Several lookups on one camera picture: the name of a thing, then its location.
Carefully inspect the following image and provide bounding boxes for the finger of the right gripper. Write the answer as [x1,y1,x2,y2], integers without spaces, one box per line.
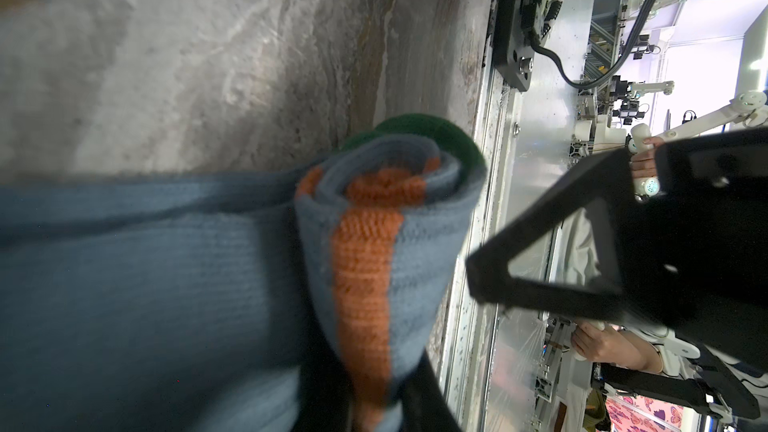
[465,127,768,373]

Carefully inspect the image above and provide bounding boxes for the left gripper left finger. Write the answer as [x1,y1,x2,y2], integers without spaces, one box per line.
[292,337,353,432]

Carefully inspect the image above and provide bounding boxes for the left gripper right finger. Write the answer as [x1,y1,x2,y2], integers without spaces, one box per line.
[399,353,461,432]

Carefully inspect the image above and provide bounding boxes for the blue orange striped sock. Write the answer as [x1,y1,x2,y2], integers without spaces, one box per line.
[1,114,486,431]

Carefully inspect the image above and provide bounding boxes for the operator left hand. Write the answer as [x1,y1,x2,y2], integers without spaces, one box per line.
[630,137,664,179]

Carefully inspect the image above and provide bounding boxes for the operator right hand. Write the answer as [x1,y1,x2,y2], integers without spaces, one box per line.
[571,321,663,374]

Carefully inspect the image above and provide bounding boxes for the aluminium front rail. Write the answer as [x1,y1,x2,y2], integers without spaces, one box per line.
[438,0,593,431]

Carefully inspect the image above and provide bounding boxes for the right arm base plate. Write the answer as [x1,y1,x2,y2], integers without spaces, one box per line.
[491,0,535,93]

